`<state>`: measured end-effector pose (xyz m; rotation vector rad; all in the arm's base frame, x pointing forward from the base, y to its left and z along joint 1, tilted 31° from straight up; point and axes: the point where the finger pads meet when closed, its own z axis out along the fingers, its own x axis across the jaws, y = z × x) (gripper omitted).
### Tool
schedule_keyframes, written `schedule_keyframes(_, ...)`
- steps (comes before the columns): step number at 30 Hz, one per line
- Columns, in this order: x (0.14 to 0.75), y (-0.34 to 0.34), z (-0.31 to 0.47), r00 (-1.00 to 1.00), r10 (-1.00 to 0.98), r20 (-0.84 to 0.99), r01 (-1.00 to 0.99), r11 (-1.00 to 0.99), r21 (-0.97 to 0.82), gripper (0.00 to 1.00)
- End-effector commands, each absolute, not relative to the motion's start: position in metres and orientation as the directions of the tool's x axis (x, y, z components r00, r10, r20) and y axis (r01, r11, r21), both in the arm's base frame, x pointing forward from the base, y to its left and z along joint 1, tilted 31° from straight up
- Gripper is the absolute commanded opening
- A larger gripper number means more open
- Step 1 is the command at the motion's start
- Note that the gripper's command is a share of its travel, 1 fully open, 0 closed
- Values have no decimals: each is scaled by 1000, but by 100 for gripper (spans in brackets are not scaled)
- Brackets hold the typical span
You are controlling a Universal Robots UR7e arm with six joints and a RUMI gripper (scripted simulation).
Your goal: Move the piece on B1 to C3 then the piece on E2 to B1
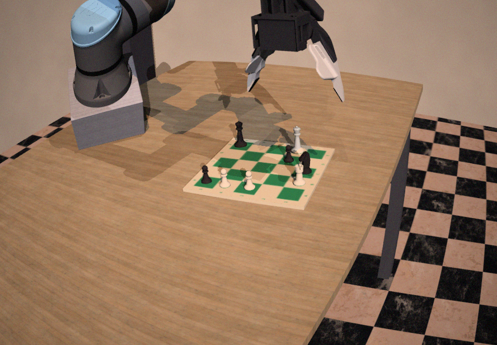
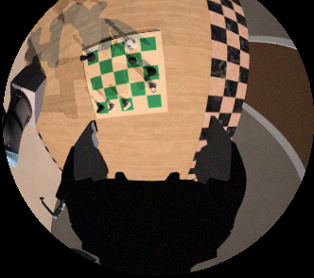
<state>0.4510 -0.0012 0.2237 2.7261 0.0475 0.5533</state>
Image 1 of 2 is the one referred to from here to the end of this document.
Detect green and cream chessboard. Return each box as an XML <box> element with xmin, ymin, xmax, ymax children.
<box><xmin>183</xmin><ymin>138</ymin><xmax>335</xmax><ymax>210</ymax></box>

